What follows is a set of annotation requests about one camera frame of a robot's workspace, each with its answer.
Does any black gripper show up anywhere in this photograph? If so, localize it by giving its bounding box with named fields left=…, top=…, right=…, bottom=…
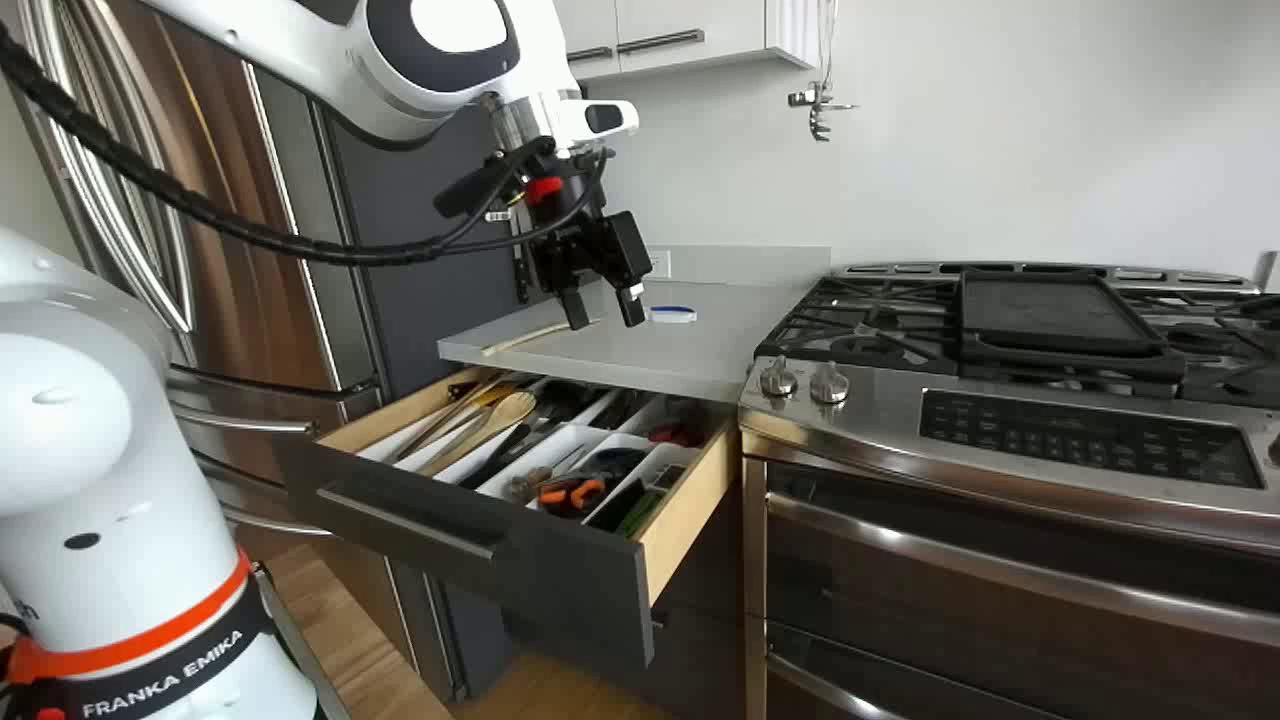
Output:
left=510, top=139, right=661, bottom=334

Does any white cooking stick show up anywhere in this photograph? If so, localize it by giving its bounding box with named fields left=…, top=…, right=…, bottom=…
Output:
left=357, top=391, right=498, bottom=469

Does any tan wooden stick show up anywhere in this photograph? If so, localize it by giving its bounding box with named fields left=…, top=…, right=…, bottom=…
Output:
left=477, top=318, right=577, bottom=363

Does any dark grey wooden drawer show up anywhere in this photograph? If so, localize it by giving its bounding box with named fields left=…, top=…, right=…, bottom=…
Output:
left=276, top=363, right=741, bottom=671

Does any grey speckled stone countertop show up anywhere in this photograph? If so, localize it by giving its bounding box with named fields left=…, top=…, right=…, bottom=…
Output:
left=434, top=245, right=834, bottom=408

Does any black kitchen utensil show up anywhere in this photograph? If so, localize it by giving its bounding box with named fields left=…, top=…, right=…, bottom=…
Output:
left=458, top=380, right=607, bottom=493

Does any red kitchen utensil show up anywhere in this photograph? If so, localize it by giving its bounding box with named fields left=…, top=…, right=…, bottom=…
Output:
left=647, top=402, right=715, bottom=450

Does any silver stove knob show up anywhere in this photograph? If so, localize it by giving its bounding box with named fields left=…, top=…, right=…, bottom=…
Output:
left=754, top=356, right=798, bottom=408
left=806, top=359, right=854, bottom=410

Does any green kitchen utensil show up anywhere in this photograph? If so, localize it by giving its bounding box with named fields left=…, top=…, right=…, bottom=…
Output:
left=617, top=483, right=673, bottom=540

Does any chrome pot filler faucet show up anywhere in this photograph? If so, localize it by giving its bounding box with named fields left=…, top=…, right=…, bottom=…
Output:
left=785, top=0, right=860, bottom=148

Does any dark grey base cabinet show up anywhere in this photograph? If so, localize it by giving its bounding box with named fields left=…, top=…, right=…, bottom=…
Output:
left=430, top=494, right=750, bottom=720

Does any stainless steel refrigerator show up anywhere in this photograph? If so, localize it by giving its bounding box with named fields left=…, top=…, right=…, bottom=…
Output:
left=20, top=0, right=393, bottom=671

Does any black stove griddle plate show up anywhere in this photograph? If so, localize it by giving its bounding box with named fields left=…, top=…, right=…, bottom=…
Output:
left=956, top=266, right=1166, bottom=359

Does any stainless steel gas stove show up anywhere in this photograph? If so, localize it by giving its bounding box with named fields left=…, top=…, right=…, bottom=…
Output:
left=734, top=252, right=1280, bottom=720

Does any orange handled kitchen tool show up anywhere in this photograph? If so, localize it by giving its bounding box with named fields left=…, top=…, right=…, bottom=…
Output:
left=529, top=472, right=610, bottom=519

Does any white upper wall cabinet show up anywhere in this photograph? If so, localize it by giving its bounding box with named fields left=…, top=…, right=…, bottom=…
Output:
left=548, top=0, right=823, bottom=86

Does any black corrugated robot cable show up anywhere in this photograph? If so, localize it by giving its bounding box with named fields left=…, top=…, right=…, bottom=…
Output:
left=0, top=19, right=564, bottom=273

